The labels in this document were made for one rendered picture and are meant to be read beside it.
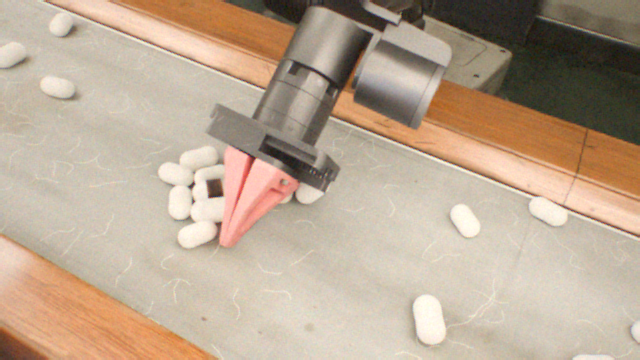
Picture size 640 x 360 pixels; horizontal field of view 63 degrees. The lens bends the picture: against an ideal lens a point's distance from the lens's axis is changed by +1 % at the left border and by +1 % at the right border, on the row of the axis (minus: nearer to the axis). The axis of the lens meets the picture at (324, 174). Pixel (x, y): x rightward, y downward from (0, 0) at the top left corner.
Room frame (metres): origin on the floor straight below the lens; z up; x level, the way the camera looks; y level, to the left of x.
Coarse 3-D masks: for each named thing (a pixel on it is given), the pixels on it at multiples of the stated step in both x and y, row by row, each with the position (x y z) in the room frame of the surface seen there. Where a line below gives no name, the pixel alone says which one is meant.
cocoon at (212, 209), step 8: (200, 200) 0.29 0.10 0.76; (208, 200) 0.29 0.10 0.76; (216, 200) 0.29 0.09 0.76; (224, 200) 0.30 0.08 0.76; (192, 208) 0.29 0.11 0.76; (200, 208) 0.28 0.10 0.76; (208, 208) 0.29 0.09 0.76; (216, 208) 0.29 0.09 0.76; (192, 216) 0.28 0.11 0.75; (200, 216) 0.28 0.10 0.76; (208, 216) 0.28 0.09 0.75; (216, 216) 0.28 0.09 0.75
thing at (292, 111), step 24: (288, 72) 0.34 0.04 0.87; (312, 72) 0.34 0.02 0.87; (264, 96) 0.34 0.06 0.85; (288, 96) 0.33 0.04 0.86; (312, 96) 0.33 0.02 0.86; (336, 96) 0.35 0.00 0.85; (240, 120) 0.31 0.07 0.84; (264, 120) 0.31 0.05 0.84; (288, 120) 0.31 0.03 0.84; (312, 120) 0.32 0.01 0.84; (288, 144) 0.30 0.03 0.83; (312, 144) 0.32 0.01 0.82; (336, 168) 0.31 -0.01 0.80
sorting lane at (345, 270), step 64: (0, 0) 0.62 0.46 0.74; (64, 64) 0.49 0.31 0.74; (128, 64) 0.51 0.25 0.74; (192, 64) 0.53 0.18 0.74; (0, 128) 0.37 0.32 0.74; (64, 128) 0.38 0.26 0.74; (128, 128) 0.40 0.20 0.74; (192, 128) 0.41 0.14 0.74; (0, 192) 0.29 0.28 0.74; (64, 192) 0.30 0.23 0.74; (128, 192) 0.31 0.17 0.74; (384, 192) 0.35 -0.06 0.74; (448, 192) 0.36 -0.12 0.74; (512, 192) 0.38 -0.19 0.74; (64, 256) 0.23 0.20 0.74; (128, 256) 0.24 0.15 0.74; (192, 256) 0.25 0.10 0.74; (256, 256) 0.26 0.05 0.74; (320, 256) 0.27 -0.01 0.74; (384, 256) 0.28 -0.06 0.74; (448, 256) 0.28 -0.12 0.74; (512, 256) 0.29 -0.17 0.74; (576, 256) 0.30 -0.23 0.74; (192, 320) 0.19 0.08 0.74; (256, 320) 0.20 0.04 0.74; (320, 320) 0.21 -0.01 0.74; (384, 320) 0.21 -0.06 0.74; (448, 320) 0.22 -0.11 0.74; (512, 320) 0.23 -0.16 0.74; (576, 320) 0.24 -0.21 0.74
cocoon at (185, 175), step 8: (160, 168) 0.33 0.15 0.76; (168, 168) 0.33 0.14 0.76; (176, 168) 0.33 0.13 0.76; (184, 168) 0.33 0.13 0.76; (160, 176) 0.33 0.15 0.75; (168, 176) 0.32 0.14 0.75; (176, 176) 0.32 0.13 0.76; (184, 176) 0.32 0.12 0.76; (192, 176) 0.33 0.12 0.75; (176, 184) 0.32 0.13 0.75; (184, 184) 0.32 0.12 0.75
